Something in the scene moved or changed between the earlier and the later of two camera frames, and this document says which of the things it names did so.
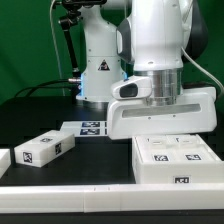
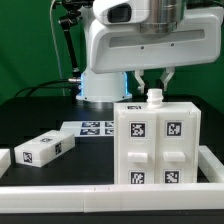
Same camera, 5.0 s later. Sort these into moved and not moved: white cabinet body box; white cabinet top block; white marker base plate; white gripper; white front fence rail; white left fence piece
Moved: white cabinet body box; white gripper
Not moved: white front fence rail; white cabinet top block; white marker base plate; white left fence piece
